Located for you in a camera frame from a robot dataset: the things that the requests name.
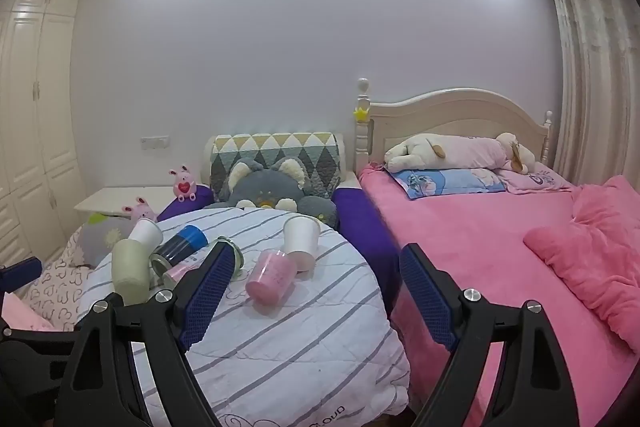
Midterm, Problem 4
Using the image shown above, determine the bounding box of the white pink dog plush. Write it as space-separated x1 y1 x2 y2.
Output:
384 132 536 174

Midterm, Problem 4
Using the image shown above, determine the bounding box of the pink green tin can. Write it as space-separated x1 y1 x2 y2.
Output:
150 236 244 288

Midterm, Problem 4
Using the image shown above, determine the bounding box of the pink plastic cup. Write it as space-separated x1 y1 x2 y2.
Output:
245 249 297 306

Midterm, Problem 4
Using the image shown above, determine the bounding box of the heart pattern white quilt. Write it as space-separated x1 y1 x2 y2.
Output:
22 228 92 332

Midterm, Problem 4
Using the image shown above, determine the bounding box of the pink fleece bed blanket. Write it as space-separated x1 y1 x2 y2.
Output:
359 167 639 426

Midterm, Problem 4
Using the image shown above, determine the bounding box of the white paper cup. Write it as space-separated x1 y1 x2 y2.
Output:
283 215 321 272
128 218 163 253

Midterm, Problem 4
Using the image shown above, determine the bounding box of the cream white wardrobe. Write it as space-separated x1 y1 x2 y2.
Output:
1 0 86 265

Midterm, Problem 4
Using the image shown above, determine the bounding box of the white paper cup left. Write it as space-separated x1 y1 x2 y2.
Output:
128 218 163 253

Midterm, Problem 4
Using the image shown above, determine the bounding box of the pink bunny plush lying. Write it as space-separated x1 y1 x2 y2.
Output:
122 196 157 222

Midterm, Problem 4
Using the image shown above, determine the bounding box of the yellow star ornament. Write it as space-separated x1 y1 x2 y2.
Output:
354 107 369 122

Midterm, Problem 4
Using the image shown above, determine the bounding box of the blue cartoon pillow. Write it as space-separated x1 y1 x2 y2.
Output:
390 169 506 200

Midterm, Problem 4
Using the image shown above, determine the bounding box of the pink bunny plush upright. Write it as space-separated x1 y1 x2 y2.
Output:
169 165 196 202

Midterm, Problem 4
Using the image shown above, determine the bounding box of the white bedside table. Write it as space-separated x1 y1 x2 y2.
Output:
74 186 175 216

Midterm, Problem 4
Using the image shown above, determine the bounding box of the cream wooden bed headboard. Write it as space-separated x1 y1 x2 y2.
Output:
354 78 552 173

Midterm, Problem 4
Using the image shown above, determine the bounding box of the pink printed pillow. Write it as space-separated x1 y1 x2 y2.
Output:
496 162 574 195

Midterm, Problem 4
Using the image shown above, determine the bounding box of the grey flower pillow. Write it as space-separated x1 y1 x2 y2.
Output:
72 213 134 269

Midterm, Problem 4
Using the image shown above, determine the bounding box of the white wall socket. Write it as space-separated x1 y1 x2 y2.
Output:
140 135 170 150

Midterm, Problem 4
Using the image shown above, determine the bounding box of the diamond pattern headboard cushion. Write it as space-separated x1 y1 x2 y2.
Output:
204 131 345 200

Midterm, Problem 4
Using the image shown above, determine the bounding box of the blue dark tin can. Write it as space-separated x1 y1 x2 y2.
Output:
153 225 208 268

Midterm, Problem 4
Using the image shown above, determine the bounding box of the striped white table cloth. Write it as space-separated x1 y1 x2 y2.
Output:
74 204 412 427

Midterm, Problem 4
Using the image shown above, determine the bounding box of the white paper cup right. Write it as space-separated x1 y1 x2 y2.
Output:
283 215 321 272

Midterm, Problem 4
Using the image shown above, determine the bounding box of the pale green cup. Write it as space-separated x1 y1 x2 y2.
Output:
112 239 151 306

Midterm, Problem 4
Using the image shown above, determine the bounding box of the beige curtain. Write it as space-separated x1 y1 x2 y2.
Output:
553 0 639 187

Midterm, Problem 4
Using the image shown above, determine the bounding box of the grey cat plush cushion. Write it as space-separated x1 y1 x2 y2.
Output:
209 157 338 229

